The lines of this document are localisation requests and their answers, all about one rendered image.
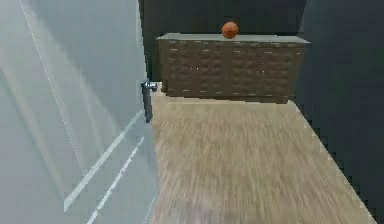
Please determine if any black door handle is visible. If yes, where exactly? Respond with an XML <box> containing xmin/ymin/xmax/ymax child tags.
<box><xmin>140</xmin><ymin>79</ymin><xmax>159</xmax><ymax>124</ymax></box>

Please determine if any brown wicker sideboard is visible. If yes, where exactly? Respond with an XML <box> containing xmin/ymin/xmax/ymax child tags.
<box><xmin>156</xmin><ymin>32</ymin><xmax>312</xmax><ymax>105</ymax></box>

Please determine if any grey room door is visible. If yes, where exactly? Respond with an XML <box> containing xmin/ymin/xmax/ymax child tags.
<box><xmin>0</xmin><ymin>0</ymin><xmax>160</xmax><ymax>224</ymax></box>

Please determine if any orange basketball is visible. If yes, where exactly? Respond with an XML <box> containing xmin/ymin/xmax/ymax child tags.
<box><xmin>221</xmin><ymin>21</ymin><xmax>240</xmax><ymax>40</ymax></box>

